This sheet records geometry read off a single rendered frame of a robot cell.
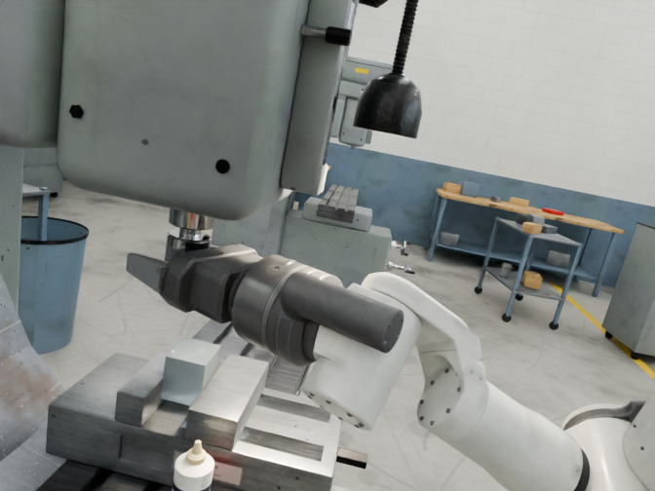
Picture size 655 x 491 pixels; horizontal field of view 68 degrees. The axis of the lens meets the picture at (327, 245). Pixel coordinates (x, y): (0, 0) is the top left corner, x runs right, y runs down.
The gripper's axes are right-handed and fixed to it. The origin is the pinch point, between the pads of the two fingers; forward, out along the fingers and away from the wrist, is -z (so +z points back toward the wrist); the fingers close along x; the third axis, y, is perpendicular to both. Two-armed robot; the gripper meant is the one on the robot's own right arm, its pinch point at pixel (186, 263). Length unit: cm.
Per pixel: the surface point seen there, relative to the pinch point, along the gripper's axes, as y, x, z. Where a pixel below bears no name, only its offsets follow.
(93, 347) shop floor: 123, -114, -184
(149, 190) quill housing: -9.1, 8.9, 4.0
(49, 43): -19.4, 13.1, -4.9
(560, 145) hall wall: -52, -690, -59
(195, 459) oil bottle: 18.2, 3.5, 8.4
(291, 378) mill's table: 27.6, -31.8, -3.6
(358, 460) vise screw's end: 22.7, -15.1, 18.7
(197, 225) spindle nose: -5.0, 1.2, 2.1
